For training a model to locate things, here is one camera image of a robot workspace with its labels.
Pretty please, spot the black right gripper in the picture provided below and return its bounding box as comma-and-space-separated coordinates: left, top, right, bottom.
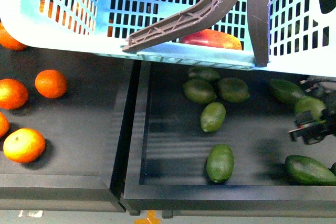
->
288, 77, 335, 145

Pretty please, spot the red yellow mango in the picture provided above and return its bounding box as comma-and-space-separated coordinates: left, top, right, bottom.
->
179, 29, 243, 50

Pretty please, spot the light blue plastic basket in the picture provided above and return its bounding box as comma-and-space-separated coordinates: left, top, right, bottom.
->
1, 0, 335, 77

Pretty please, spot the dark green avocado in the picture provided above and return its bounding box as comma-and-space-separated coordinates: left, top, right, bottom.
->
268, 79, 306, 106
285, 155, 335, 186

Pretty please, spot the black avocado tray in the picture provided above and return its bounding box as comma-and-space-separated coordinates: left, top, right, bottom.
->
124, 61, 335, 218

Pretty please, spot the black tangerine tray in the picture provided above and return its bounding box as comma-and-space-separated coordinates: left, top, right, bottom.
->
1, 48, 134, 212

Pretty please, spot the orange tangerine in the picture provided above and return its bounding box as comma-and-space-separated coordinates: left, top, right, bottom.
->
3, 128, 46, 163
35, 69, 68, 99
0, 23, 27, 51
1, 79, 29, 110
0, 112, 10, 137

